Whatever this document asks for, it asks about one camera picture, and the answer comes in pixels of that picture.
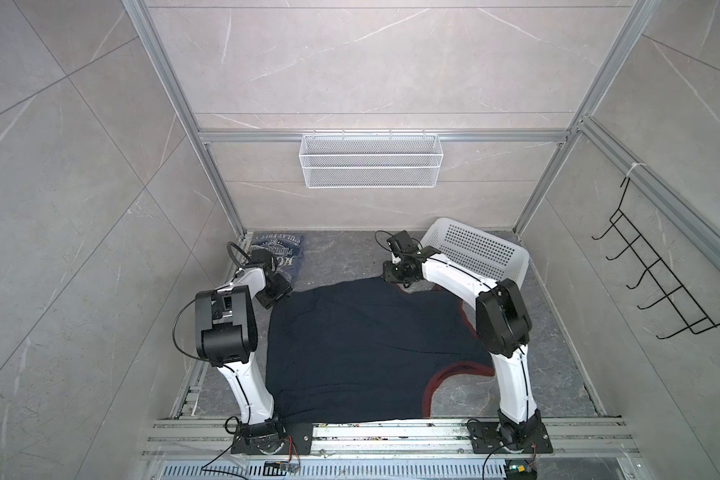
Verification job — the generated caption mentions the grey slotted cable duct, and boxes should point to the grey slotted cable duct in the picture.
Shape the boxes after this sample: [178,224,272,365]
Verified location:
[157,458,507,479]

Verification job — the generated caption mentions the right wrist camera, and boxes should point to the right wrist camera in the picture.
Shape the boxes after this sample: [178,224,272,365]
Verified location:
[386,230,421,258]

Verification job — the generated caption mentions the white plastic laundry basket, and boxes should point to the white plastic laundry basket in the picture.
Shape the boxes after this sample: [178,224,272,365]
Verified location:
[421,218,530,288]

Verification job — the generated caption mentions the dark navy tank top pile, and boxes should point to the dark navy tank top pile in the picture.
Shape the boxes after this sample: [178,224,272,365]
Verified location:
[265,278,495,424]

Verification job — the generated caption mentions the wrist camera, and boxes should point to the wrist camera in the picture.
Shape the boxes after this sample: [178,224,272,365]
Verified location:
[386,230,421,258]
[248,248,278,273]

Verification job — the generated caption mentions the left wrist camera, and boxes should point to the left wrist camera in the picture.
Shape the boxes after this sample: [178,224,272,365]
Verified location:
[248,248,278,273]

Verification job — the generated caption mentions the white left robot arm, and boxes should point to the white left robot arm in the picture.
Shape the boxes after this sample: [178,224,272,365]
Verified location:
[194,267,292,454]

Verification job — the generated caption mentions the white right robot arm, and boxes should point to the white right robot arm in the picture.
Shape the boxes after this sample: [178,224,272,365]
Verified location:
[382,252,543,451]

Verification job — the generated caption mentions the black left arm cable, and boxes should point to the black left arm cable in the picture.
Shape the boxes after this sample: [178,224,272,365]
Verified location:
[226,241,253,271]

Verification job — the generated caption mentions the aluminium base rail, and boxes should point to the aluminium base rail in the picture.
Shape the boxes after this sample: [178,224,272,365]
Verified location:
[138,417,641,460]

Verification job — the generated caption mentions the white wire mesh wall basket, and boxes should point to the white wire mesh wall basket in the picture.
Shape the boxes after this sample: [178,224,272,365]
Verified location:
[299,133,444,189]

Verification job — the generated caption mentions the blue-grey tank top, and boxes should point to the blue-grey tank top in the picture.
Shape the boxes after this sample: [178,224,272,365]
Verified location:
[251,232,305,284]

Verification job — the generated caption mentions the black wire hook rack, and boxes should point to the black wire hook rack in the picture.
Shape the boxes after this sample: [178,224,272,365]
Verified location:
[591,177,720,340]

